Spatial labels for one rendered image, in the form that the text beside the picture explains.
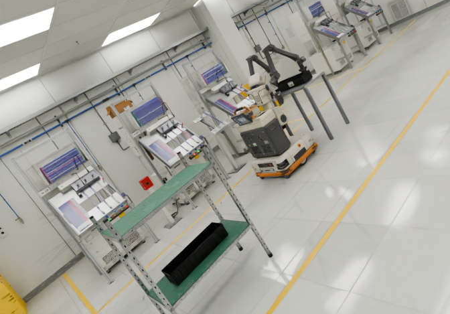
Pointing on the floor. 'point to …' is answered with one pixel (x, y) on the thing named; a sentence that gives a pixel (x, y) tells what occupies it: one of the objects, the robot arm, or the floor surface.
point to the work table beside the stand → (315, 103)
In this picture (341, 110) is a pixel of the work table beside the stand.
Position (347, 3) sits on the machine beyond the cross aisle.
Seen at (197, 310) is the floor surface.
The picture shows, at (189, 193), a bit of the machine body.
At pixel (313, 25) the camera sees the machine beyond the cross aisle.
